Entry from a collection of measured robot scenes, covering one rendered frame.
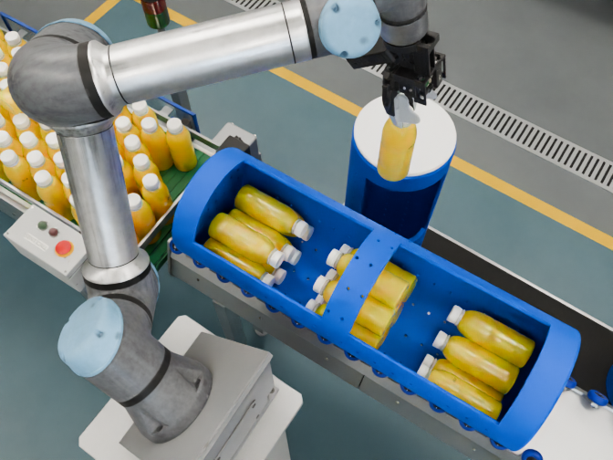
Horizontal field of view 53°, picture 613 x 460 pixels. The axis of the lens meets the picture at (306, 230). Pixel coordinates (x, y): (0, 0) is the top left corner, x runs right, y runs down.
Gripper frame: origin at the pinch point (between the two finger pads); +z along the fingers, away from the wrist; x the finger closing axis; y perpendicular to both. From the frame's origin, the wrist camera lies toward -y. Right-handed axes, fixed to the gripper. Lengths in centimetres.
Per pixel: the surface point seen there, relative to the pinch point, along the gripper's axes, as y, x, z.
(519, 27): -52, 189, 156
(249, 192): -35.5, -16.2, 27.9
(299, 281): -20, -24, 47
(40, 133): -97, -29, 22
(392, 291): 6.6, -21.0, 31.5
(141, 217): -58, -34, 30
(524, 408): 39, -29, 35
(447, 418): 25, -33, 59
